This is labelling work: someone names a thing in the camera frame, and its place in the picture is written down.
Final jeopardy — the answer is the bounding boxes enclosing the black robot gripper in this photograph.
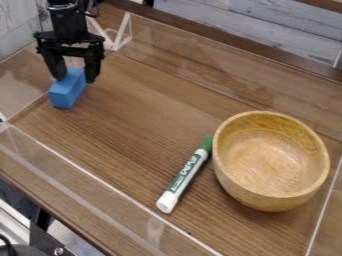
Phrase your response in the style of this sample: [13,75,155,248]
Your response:
[33,6,104,83]

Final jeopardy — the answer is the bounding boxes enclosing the blue rectangular block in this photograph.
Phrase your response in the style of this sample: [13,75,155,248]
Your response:
[48,67,87,108]

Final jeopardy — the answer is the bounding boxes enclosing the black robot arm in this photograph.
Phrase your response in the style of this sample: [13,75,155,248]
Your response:
[33,0,105,83]

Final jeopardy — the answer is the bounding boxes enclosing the brown wooden bowl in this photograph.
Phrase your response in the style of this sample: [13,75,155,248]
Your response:
[212,111,330,212]

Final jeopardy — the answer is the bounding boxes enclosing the clear acrylic tray walls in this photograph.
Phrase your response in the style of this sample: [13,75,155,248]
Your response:
[0,8,342,256]

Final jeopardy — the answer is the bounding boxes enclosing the green and white marker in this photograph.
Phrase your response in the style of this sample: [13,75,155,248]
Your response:
[156,136,214,214]

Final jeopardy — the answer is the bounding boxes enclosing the black table leg bracket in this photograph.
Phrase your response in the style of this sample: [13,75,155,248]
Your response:
[29,208,75,256]

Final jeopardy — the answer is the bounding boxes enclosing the black cable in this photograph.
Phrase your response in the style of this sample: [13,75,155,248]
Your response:
[0,233,19,256]

